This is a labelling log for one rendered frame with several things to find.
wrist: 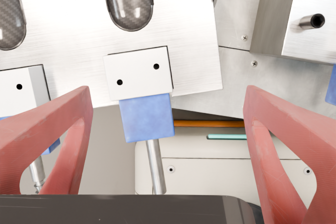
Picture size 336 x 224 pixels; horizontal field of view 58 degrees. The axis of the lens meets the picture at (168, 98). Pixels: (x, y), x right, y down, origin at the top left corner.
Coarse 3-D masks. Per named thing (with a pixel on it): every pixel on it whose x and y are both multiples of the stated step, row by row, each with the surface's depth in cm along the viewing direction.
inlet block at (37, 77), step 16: (0, 80) 24; (16, 80) 24; (32, 80) 24; (0, 96) 24; (16, 96) 24; (32, 96) 24; (48, 96) 26; (0, 112) 24; (16, 112) 24; (32, 176) 27
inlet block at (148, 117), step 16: (160, 48) 23; (112, 64) 23; (128, 64) 23; (144, 64) 23; (160, 64) 23; (112, 80) 24; (128, 80) 24; (144, 80) 24; (160, 80) 24; (112, 96) 24; (128, 96) 24; (144, 96) 25; (160, 96) 25; (128, 112) 25; (144, 112) 25; (160, 112) 25; (128, 128) 26; (144, 128) 26; (160, 128) 26; (160, 160) 27; (160, 176) 27; (160, 192) 27
